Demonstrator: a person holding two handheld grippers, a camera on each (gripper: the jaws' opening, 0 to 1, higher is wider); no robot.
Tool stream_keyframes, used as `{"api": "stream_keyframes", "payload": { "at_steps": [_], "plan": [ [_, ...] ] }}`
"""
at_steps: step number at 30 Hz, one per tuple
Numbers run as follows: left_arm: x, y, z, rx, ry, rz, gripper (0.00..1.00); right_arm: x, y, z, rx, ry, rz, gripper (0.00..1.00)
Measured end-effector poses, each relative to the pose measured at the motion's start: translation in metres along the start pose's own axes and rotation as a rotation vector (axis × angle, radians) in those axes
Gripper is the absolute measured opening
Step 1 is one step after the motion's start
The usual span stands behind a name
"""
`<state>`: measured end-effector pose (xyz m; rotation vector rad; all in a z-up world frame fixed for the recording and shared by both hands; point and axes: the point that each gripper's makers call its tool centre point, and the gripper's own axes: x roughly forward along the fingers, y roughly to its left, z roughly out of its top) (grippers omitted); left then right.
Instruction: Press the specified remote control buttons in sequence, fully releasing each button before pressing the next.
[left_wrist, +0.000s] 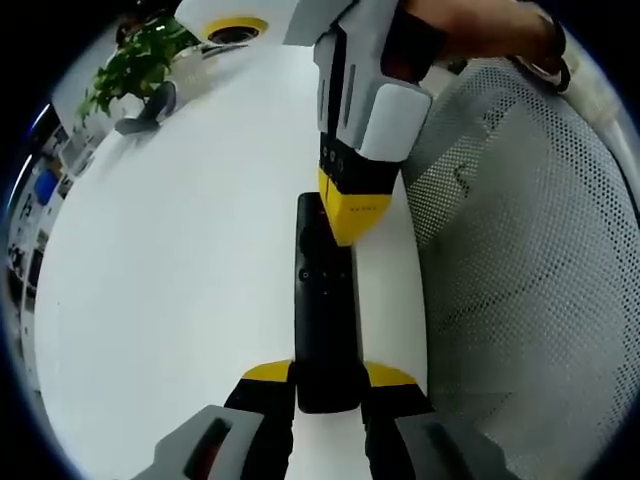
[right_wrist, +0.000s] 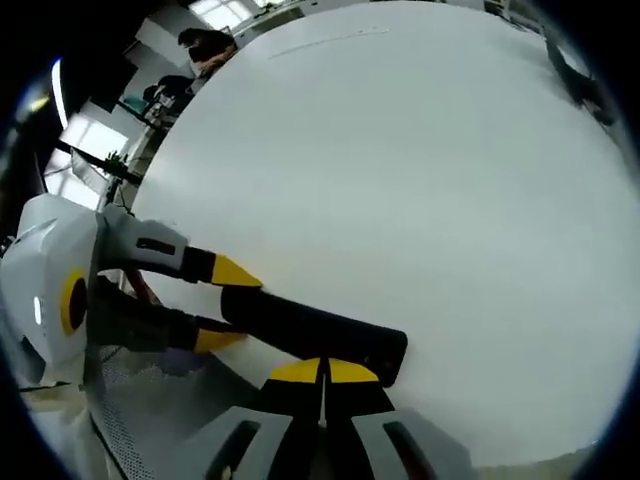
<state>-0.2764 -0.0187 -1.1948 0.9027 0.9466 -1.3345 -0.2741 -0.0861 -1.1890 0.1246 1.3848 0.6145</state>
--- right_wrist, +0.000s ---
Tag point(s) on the ceiling light strip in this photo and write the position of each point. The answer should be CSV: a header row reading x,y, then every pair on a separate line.
x,y
60,95

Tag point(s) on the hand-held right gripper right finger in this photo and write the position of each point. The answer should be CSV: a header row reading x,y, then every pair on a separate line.
x,y
360,400

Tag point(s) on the grey perforated metal panel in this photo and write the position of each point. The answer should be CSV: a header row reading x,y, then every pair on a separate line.
x,y
150,415

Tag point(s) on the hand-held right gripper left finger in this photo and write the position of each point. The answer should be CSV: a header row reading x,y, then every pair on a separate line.
x,y
280,400

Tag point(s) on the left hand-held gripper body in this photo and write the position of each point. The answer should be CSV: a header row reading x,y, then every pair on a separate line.
x,y
45,260

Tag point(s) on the white panel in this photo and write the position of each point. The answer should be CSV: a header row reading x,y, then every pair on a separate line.
x,y
90,175

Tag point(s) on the black tripod stand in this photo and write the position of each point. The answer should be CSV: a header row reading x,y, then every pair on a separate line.
x,y
100,162

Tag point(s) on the green plant in black pot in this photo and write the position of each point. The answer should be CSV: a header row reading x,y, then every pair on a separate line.
x,y
580,85

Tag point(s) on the black remote control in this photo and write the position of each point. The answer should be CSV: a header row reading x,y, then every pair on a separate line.
x,y
310,325

